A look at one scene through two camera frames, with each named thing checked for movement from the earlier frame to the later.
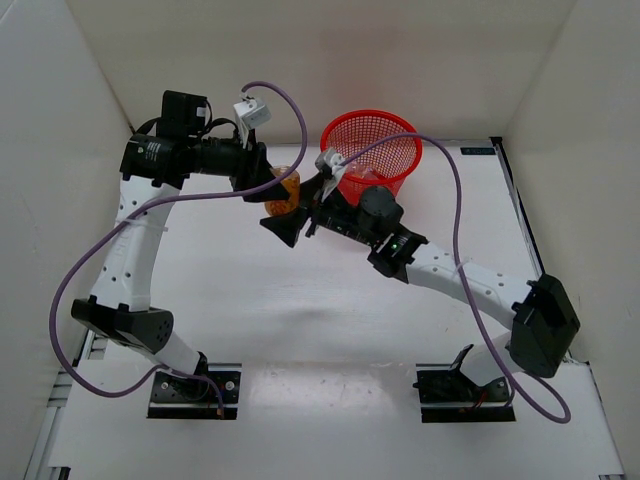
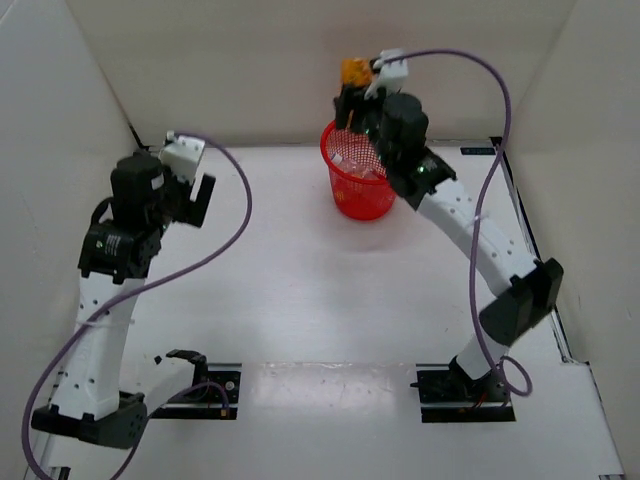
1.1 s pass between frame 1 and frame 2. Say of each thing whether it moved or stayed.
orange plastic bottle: moved
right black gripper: moved
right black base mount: stayed
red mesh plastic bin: stayed
